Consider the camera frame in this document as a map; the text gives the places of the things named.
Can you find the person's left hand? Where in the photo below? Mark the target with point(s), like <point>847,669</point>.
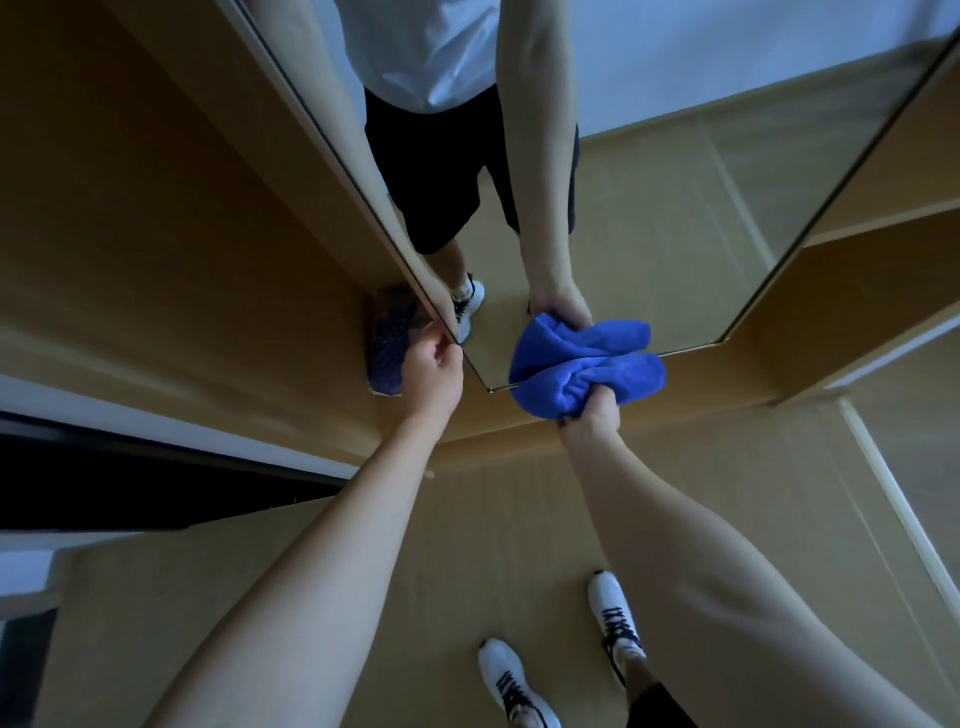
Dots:
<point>431,379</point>

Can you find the person's right hand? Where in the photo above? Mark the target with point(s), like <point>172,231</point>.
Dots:
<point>592,416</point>

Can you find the blue microfibre cloth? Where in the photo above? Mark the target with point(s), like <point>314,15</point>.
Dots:
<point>570,375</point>

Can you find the tall mirror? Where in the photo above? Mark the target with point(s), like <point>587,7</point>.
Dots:
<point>675,225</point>

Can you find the light wooden wardrobe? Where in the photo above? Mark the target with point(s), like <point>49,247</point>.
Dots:
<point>150,225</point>

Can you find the person's left forearm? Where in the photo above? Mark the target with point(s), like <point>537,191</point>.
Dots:
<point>300,585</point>

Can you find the person's right forearm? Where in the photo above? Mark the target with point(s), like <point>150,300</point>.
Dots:
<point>750,600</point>

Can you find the clear bag of slippers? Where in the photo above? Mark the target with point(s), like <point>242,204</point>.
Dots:
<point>386,352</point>

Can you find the white sneaker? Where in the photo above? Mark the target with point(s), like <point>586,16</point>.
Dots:
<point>510,679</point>
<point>611,611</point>

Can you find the black shorts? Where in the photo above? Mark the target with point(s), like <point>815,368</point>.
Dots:
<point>660,709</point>

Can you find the black framed glass door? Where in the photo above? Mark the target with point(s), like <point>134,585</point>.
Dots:
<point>112,480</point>

